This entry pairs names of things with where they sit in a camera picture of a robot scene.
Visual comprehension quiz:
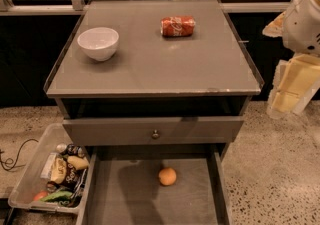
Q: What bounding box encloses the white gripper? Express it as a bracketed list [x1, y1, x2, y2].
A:
[262, 0, 320, 119]

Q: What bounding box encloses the orange fruit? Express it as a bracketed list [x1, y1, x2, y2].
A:
[158, 167, 177, 186]

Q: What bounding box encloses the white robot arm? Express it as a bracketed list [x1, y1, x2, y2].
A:
[262, 0, 320, 119]

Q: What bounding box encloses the grey top drawer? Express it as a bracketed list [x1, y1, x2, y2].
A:
[63, 116, 243, 146]

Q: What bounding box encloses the grey drawer cabinet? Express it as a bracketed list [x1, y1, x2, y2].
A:
[43, 0, 265, 225]

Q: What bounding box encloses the round brass drawer knob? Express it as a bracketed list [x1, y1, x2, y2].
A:
[151, 130, 160, 139]

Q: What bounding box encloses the open grey middle drawer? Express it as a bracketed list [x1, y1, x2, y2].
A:
[76, 144, 235, 225]

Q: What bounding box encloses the red cola can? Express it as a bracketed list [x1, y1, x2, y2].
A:
[160, 16, 196, 37]

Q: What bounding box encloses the metal window railing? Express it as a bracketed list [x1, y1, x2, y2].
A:
[1, 2, 290, 16]

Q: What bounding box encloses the white ceramic bowl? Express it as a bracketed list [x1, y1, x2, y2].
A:
[77, 27, 119, 61]

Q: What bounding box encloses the dark can in bin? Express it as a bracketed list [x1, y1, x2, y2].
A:
[56, 143, 85, 158]

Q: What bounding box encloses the yellow chip bag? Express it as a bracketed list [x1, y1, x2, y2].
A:
[67, 156, 89, 170]

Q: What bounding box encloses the brown snack bag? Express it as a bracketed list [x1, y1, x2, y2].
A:
[49, 160, 80, 191]

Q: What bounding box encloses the green snack packet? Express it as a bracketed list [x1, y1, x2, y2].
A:
[41, 191, 72, 202]

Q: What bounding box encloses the clear plastic storage bin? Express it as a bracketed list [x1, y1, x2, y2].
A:
[8, 123, 85, 214]

